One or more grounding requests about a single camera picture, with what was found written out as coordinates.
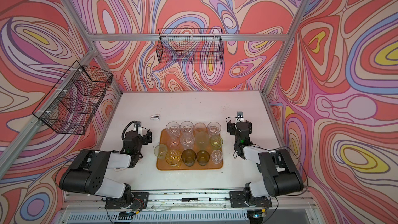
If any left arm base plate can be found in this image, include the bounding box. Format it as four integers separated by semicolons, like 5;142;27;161
105;192;149;210

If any frosted pale green tumbler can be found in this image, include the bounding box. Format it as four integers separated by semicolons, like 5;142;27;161
195;131;209;150

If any yellow glass front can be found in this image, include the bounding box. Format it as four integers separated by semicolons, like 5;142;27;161
165;149;181;167

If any left black wire basket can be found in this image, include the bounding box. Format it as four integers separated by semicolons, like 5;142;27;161
32;61;113;135

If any clear stemmed glass front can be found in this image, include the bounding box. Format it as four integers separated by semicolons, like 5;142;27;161
165;121;180;140

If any back black wire basket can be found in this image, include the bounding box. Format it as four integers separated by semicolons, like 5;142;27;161
156;27;224;65

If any black pen on rail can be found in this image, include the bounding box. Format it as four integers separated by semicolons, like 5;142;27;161
181;198;211;202

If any clear ribbed glass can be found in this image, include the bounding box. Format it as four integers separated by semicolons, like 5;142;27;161
207;121;222;138

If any dark olive glass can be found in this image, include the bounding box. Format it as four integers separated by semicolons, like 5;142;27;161
181;149;196;167

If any light green glass front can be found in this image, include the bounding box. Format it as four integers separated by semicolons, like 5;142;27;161
154;144;169;160

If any frosted pink tumbler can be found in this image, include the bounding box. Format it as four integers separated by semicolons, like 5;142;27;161
194;122;207;134

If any small white stapler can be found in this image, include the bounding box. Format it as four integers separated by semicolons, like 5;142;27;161
150;115;160;120

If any black wire basket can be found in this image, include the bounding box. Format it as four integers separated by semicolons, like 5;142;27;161
32;61;113;135
156;27;224;65

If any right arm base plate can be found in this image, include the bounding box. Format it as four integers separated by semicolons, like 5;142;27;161
228;190;273;209

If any orange rectangular tray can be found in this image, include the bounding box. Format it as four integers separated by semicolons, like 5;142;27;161
156;129;224;171

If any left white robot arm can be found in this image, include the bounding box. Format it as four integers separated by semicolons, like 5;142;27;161
59;120;152;209

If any pink glass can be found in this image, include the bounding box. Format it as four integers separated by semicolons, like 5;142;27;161
167;138;180;150

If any small clear glass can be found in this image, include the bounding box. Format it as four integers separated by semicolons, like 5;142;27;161
211;150;223;164

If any light green ribbed glass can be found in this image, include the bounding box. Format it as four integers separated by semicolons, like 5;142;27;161
210;135;223;150

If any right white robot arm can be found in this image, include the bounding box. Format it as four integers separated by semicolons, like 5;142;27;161
227;118;304;206

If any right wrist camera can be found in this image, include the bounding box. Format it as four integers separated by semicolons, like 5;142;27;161
236;111;244;122

